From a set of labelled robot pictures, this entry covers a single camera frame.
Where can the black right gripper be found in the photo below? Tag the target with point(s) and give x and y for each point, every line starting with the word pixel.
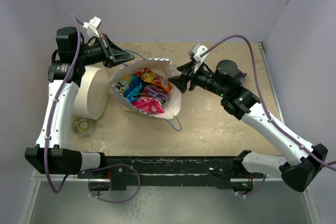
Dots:
pixel 180 81

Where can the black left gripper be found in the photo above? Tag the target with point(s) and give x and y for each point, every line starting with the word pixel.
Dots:
pixel 113 55

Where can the blue checkered paper bag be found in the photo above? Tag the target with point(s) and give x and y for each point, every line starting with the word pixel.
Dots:
pixel 162 66

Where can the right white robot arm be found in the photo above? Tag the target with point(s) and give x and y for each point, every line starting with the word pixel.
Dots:
pixel 300 161

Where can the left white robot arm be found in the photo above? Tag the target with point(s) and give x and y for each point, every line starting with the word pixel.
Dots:
pixel 51 154

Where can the blue snack wrapper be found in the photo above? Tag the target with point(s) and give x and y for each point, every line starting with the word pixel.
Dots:
pixel 134 88

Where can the orange snack packet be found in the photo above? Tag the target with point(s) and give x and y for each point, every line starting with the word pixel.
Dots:
pixel 153 78

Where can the pink snack packet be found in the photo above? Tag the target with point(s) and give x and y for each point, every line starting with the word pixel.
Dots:
pixel 149 105

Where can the white round container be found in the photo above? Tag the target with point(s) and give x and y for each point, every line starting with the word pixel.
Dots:
pixel 87 100

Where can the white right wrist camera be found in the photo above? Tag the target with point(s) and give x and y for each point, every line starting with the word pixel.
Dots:
pixel 198 54

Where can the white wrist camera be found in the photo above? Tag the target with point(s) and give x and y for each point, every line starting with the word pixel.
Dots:
pixel 92 27
pixel 198 54

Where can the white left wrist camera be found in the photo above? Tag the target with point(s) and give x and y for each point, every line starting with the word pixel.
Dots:
pixel 92 27

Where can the aluminium frame rail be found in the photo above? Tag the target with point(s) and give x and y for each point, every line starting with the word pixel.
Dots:
pixel 38 177

